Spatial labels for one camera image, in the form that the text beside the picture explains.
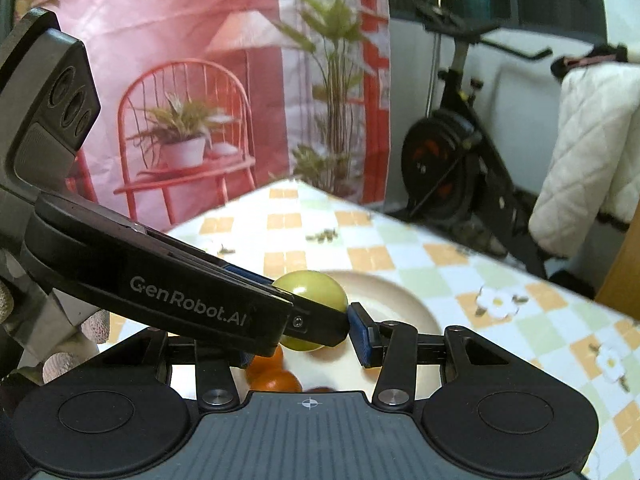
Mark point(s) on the beige plate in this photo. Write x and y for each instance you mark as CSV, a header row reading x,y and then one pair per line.
x,y
400,310

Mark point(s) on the printed backdrop cloth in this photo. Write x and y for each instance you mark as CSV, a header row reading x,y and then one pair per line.
x,y
175,25

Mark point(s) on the bright orange tangerine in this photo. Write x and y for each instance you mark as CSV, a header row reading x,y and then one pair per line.
x,y
265,360

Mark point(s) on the person's left hand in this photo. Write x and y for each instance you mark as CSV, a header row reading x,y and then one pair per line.
x,y
62,370

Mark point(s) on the yellow-green jujube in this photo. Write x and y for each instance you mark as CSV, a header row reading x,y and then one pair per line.
x,y
310,287

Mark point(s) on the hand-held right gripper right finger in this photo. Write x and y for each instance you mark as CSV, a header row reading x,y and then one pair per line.
x,y
359,336

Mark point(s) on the black pink garment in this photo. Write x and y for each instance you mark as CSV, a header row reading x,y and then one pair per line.
x,y
590,57

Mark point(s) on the black exercise bike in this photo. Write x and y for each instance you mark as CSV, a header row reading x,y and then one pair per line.
x,y
450,175

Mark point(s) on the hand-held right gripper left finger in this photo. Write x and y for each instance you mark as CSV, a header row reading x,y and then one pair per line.
x,y
216,375

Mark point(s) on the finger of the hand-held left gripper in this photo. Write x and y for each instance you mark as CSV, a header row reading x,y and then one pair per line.
x,y
320,326
247,275

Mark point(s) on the wooden cabinet panel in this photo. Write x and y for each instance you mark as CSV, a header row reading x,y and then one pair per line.
x,y
622,285

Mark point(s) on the white quilted blanket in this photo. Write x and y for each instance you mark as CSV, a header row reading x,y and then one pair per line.
x,y
585,160

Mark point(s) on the checkered floral tablecloth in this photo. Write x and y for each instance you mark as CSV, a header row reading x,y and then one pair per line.
x,y
525,340

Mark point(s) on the small orange tangerine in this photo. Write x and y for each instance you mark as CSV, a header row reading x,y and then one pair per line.
x,y
277,383

